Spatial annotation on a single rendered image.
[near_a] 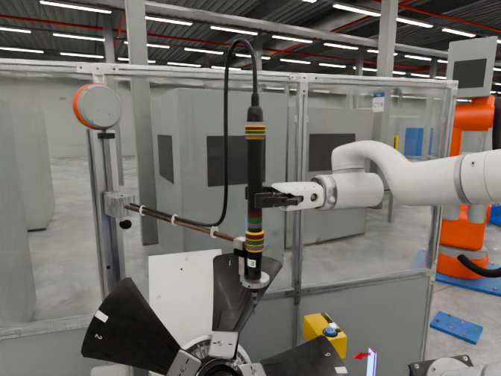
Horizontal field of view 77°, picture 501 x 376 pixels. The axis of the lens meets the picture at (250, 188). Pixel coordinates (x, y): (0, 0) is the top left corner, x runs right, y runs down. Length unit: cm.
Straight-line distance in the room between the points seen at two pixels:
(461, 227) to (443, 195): 386
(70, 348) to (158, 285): 66
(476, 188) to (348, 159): 27
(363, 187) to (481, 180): 26
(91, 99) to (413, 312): 198
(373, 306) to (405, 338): 35
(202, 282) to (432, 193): 79
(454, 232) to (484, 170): 392
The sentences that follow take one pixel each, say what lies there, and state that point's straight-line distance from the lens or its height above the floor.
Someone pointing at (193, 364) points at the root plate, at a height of 124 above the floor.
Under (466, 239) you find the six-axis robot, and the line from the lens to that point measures 456.
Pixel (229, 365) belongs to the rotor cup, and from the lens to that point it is 86.
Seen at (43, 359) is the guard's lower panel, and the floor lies 84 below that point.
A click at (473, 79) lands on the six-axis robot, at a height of 234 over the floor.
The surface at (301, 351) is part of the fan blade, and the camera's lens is 102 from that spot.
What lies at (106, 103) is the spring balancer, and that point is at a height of 189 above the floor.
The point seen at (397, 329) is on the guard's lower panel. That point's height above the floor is 65.
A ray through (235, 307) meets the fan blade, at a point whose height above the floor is 132.
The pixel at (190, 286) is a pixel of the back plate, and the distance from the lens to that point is 116.
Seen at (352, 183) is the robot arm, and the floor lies 168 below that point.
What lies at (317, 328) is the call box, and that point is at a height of 107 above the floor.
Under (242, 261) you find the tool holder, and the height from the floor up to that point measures 150.
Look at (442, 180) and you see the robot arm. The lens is 65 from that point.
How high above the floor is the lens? 181
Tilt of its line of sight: 11 degrees down
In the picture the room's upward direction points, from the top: straight up
